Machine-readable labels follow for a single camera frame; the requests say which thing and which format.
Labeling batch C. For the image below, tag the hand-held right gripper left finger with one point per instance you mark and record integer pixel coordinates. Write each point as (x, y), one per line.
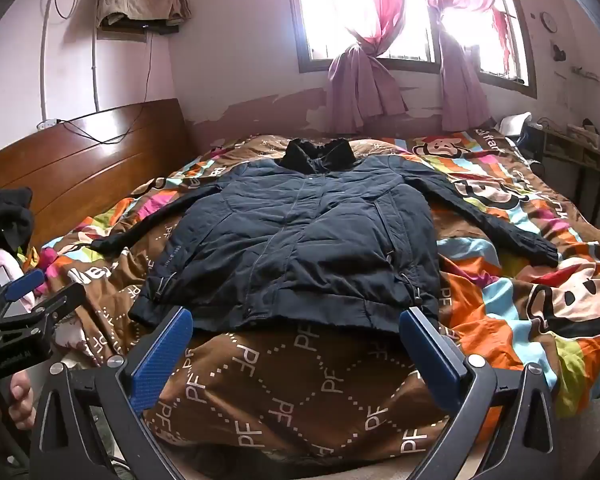
(162, 355)

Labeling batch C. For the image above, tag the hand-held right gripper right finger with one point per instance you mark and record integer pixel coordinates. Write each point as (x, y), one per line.
(430, 360)

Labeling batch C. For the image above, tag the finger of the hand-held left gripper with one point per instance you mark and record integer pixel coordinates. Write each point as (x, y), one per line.
(55, 305)
(25, 284)

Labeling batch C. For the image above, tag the dark navy padded jacket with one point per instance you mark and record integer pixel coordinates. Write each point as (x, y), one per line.
(305, 240)

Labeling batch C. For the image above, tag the pile of black clothes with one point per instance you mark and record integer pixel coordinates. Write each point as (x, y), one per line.
(5, 220)

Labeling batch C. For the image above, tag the person's left hand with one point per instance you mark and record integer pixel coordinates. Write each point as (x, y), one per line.
(22, 402)

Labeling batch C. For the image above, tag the wooden headboard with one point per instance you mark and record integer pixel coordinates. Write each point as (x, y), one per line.
(80, 170)

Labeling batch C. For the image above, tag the colourful printed blanket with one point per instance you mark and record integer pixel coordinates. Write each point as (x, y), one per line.
(305, 385)

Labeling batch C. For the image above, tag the white power strip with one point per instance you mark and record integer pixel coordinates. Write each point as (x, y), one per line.
(47, 123)

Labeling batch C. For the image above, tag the white bag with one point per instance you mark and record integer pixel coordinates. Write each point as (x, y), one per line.
(512, 127)

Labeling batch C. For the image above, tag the wooden desk shelf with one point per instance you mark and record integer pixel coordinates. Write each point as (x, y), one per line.
(575, 152)

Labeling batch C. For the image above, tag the pink tied curtain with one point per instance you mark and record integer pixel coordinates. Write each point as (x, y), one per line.
(360, 85)
(460, 90)

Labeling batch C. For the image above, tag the black set-top box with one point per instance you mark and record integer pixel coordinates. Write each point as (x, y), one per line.
(155, 27)

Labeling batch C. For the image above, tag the barred window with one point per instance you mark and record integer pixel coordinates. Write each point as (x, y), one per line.
(330, 10)

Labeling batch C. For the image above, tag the white wall pipe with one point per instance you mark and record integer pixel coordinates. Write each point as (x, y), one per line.
(95, 60)
(43, 60)

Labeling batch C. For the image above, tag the wooden wall shelf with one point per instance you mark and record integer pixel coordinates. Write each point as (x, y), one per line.
(122, 35)

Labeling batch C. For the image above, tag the round wall clock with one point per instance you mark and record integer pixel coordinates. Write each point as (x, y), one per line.
(548, 21)

